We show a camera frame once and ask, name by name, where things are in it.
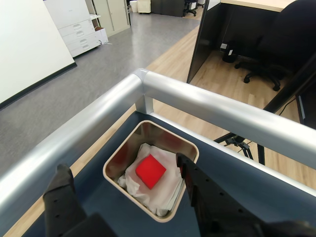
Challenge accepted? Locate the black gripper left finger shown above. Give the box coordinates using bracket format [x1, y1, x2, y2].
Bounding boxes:
[43, 163, 119, 237]

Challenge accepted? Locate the white drawer copier cabinet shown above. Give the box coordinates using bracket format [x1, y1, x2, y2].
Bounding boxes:
[43, 0, 110, 58]

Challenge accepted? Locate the white crumpled tissue paper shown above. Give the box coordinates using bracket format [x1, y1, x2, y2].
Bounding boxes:
[117, 142, 185, 218]

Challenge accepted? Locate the black office chair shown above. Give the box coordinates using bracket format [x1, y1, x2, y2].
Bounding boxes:
[234, 0, 316, 92]

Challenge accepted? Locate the small distant black chair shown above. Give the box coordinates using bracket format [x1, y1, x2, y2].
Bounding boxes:
[183, 0, 198, 17]

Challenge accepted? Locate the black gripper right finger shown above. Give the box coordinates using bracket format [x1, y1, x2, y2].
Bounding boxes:
[175, 152, 316, 237]

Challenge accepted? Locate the white board panel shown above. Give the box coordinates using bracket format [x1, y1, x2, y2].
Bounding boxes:
[0, 0, 78, 111]

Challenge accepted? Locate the black waste bin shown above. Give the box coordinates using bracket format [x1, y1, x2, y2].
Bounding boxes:
[222, 43, 239, 63]

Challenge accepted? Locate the black camera tripod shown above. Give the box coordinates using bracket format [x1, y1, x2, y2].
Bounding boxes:
[213, 52, 316, 165]

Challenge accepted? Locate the white distant bin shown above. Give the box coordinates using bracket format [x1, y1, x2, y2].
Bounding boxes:
[129, 0, 152, 14]

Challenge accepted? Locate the beige metal locker cabinet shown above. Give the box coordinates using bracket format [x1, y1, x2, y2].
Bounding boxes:
[85, 0, 132, 38]

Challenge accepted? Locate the red cube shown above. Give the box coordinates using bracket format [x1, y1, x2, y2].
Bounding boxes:
[135, 154, 167, 190]

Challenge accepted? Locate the beige square box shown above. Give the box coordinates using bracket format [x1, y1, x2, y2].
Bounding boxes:
[102, 120, 200, 224]

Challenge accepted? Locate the black office desk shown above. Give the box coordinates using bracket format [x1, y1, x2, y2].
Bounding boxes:
[187, 0, 316, 129]

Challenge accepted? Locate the silver metal rail frame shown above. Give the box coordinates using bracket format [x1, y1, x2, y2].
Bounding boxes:
[0, 68, 316, 211]

